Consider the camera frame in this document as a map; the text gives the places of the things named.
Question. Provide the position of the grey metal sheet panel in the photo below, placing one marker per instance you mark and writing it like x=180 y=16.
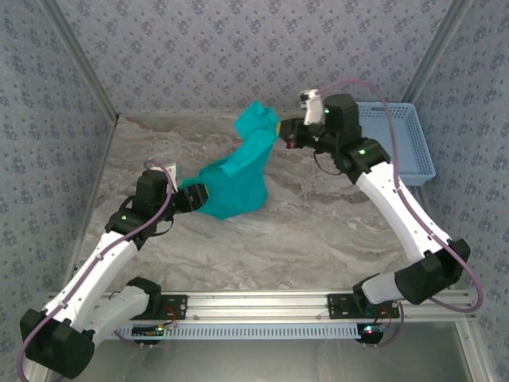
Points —
x=254 y=362

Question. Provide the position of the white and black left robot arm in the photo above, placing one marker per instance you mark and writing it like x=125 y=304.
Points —
x=79 y=282

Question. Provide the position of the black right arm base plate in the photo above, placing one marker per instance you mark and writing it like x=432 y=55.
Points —
x=338 y=304

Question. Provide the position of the aluminium mounting rail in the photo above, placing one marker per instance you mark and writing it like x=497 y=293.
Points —
x=258 y=304

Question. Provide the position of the light blue plastic basket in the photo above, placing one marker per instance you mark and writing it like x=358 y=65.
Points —
x=411 y=139

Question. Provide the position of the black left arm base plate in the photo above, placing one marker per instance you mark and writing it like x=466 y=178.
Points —
x=179 y=306

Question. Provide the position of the teal t-shirt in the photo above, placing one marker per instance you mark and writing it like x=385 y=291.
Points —
x=238 y=183

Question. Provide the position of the aluminium frame post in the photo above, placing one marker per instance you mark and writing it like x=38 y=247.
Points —
x=434 y=51
x=84 y=59

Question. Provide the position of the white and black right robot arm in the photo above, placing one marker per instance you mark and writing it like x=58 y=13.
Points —
x=397 y=215

